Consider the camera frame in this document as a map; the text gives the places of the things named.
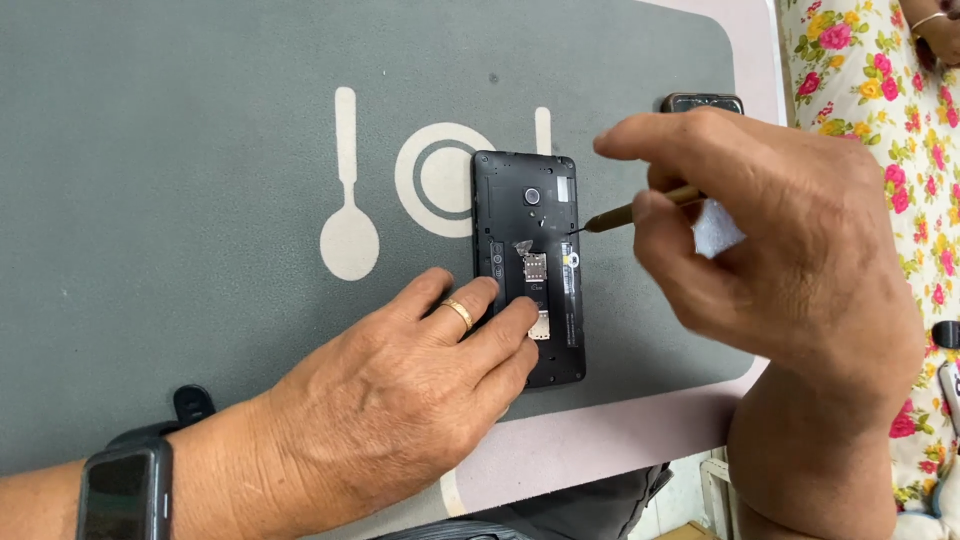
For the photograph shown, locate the thin metal bangle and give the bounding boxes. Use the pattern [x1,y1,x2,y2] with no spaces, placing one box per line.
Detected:
[909,10,951,36]

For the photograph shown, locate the person's dark trousers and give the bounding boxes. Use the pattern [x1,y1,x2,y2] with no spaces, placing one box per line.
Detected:
[371,463,672,540]

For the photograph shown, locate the grey placemat with cutlery print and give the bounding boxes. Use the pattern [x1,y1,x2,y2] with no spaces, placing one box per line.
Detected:
[0,0,757,540]

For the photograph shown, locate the black smartphone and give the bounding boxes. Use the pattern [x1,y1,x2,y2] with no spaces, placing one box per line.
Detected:
[471,150,588,390]

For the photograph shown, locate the person's left hand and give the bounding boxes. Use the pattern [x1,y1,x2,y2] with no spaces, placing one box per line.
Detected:
[251,268,543,538]

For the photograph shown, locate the gold finger ring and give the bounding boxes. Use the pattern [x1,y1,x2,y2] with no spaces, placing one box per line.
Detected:
[441,297,475,333]

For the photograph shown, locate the brass handled precision screwdriver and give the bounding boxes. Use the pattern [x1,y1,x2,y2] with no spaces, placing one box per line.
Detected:
[567,186,708,235]

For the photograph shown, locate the white furniture frame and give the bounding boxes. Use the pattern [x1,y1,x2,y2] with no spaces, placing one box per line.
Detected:
[699,453,735,540]

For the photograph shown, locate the person's right hand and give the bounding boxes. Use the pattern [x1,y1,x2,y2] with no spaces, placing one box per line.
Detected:
[594,106,928,393]

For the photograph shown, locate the floral patterned cloth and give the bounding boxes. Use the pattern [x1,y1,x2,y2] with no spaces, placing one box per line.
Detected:
[776,0,960,519]

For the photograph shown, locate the black smartwatch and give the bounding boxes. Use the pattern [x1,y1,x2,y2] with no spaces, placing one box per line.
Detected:
[75,384,219,540]

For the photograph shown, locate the dark smartphone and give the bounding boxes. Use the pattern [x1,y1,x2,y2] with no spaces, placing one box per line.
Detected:
[659,93,745,117]

